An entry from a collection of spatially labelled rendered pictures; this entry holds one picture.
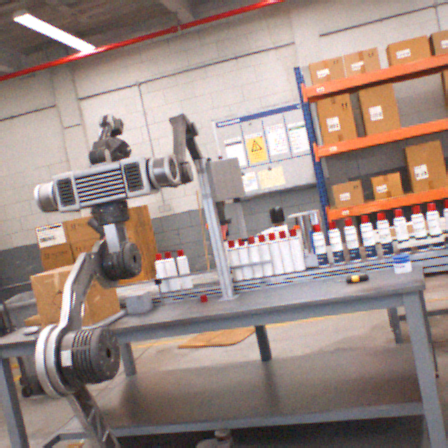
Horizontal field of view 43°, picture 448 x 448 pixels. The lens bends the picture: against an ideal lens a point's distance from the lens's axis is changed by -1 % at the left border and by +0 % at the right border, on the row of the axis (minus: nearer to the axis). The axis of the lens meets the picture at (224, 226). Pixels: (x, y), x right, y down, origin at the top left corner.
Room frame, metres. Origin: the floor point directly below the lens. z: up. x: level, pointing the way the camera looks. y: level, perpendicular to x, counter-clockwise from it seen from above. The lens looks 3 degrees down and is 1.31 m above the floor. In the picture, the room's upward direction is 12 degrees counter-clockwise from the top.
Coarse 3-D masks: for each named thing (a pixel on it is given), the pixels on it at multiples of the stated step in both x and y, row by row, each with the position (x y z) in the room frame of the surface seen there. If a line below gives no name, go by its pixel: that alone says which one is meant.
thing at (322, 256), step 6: (318, 228) 2.68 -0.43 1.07; (318, 234) 2.67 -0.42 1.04; (318, 240) 2.67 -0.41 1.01; (324, 240) 2.68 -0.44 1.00; (318, 246) 2.67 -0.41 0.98; (324, 246) 2.67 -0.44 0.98; (318, 252) 2.67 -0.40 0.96; (324, 252) 2.67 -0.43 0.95; (318, 258) 2.68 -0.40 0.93; (324, 258) 2.67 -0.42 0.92; (318, 264) 2.69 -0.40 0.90; (324, 264) 2.67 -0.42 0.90
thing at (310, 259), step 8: (304, 216) 2.86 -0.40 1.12; (312, 216) 2.84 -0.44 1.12; (296, 224) 2.84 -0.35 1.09; (304, 224) 2.82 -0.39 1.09; (312, 224) 2.84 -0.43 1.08; (320, 224) 2.80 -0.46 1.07; (304, 232) 2.79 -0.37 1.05; (304, 256) 2.75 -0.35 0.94; (312, 256) 2.73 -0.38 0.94; (312, 264) 2.74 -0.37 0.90
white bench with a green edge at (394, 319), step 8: (376, 232) 4.29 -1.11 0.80; (376, 240) 3.84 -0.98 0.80; (392, 240) 3.72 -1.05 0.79; (392, 312) 3.78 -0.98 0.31; (432, 312) 4.03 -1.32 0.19; (440, 312) 4.02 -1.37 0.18; (392, 320) 3.78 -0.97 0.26; (400, 320) 4.08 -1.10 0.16; (400, 328) 3.77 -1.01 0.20; (400, 336) 3.77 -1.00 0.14
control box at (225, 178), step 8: (216, 160) 2.67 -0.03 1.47; (224, 160) 2.69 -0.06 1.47; (232, 160) 2.72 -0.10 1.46; (208, 168) 2.66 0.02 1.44; (216, 168) 2.66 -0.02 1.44; (224, 168) 2.69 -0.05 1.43; (232, 168) 2.71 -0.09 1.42; (208, 176) 2.67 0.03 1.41; (216, 176) 2.65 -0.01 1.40; (224, 176) 2.68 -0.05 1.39; (232, 176) 2.71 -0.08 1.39; (240, 176) 2.74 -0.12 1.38; (216, 184) 2.65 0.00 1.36; (224, 184) 2.67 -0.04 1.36; (232, 184) 2.70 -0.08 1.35; (240, 184) 2.73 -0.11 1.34; (216, 192) 2.64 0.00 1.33; (224, 192) 2.67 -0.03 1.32; (232, 192) 2.70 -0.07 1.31; (240, 192) 2.72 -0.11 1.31; (216, 200) 2.65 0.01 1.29; (224, 200) 2.67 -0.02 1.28
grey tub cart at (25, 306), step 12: (12, 300) 5.09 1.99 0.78; (24, 300) 5.37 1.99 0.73; (12, 312) 4.65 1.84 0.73; (24, 312) 4.66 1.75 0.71; (36, 312) 4.67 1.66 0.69; (12, 324) 4.65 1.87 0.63; (24, 324) 4.66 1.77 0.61; (24, 360) 4.68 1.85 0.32; (24, 372) 4.68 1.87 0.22; (36, 372) 4.69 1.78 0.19; (24, 384) 4.64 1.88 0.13; (24, 396) 4.67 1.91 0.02
